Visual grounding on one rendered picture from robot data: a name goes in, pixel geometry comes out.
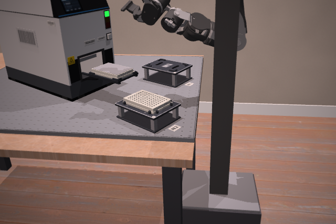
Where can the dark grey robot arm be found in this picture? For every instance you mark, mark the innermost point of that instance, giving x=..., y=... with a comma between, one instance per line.
x=197, y=27

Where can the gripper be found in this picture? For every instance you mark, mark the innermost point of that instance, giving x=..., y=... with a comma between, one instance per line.
x=149, y=14

